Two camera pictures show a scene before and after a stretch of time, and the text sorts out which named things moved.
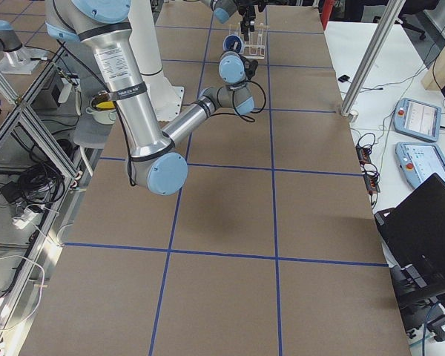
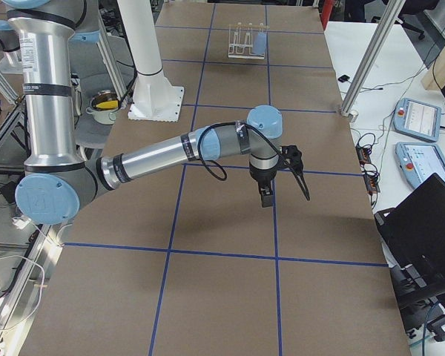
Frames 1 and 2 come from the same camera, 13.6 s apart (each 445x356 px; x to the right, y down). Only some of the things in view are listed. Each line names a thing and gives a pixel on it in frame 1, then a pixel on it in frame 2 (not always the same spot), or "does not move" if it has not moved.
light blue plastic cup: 232,43 → 259,43
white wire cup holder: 255,47 does not move
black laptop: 423,231 does not move
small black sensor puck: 343,78 does not move
